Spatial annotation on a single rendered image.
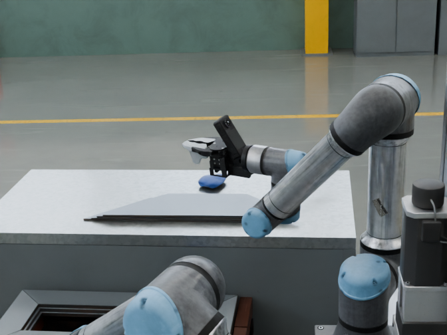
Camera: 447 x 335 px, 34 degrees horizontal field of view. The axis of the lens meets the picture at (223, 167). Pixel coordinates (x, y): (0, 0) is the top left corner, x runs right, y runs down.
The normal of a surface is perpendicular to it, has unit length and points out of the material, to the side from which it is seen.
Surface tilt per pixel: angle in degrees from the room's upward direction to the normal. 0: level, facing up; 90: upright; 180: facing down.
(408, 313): 90
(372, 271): 8
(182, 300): 38
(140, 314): 86
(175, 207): 0
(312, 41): 90
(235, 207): 0
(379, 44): 90
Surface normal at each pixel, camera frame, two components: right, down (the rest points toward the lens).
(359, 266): -0.11, -0.89
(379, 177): -0.53, 0.32
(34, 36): -0.07, 0.35
